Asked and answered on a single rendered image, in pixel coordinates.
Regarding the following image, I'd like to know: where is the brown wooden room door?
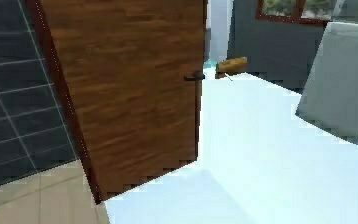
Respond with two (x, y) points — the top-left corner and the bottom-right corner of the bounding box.
(26, 0), (209, 205)

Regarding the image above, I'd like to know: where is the black door handle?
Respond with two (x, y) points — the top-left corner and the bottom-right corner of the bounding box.
(183, 70), (206, 83)

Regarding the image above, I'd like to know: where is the red framed window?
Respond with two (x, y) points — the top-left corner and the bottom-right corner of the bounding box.
(255, 0), (344, 28)

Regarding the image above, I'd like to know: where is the brown wooden block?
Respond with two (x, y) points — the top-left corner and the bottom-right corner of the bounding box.
(214, 56), (248, 80)

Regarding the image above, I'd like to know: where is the grey box cabinet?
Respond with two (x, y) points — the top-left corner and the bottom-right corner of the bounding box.
(295, 20), (358, 146)

